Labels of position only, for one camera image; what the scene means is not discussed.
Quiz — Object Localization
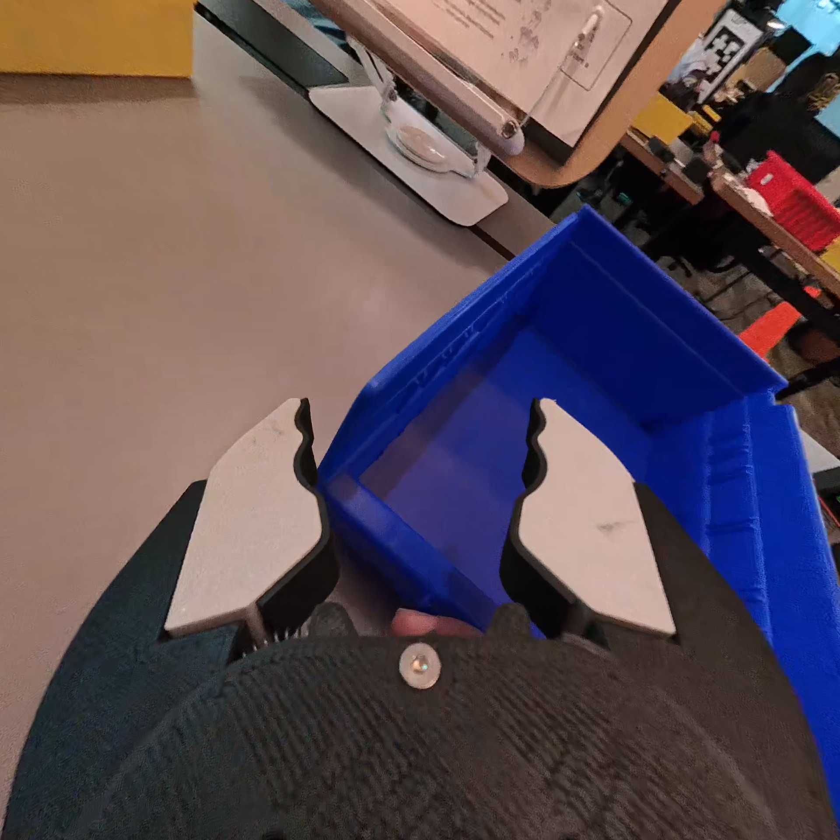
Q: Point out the wooden table black legs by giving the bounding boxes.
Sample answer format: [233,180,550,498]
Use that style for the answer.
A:
[620,128,840,342]

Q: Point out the yellow bin with divider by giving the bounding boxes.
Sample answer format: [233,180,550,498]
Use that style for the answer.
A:
[0,0,196,78]

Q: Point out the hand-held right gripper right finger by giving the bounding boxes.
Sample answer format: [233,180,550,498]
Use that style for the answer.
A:
[500,397,678,641]

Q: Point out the blue storage bin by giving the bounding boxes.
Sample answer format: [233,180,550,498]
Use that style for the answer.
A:
[317,205,840,802]

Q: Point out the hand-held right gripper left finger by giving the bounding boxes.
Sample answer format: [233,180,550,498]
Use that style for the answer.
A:
[163,397,341,643]

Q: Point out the wooden document stand white base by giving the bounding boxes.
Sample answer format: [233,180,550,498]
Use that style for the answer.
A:
[308,0,729,227]

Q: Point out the red orange floor marker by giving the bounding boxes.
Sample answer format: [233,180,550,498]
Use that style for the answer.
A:
[738,285,821,361]

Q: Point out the grey desk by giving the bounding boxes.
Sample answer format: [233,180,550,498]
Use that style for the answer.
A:
[0,13,559,808]

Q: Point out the person's right hand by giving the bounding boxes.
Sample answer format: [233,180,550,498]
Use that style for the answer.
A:
[392,607,483,639]

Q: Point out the small yellow bin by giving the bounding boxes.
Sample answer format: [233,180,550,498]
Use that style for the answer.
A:
[633,92,693,147]

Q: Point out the red storage bin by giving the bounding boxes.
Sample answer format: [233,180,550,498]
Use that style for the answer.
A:
[747,151,840,252]

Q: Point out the small marker sign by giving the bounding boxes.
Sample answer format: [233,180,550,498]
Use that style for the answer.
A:
[699,8,762,86]

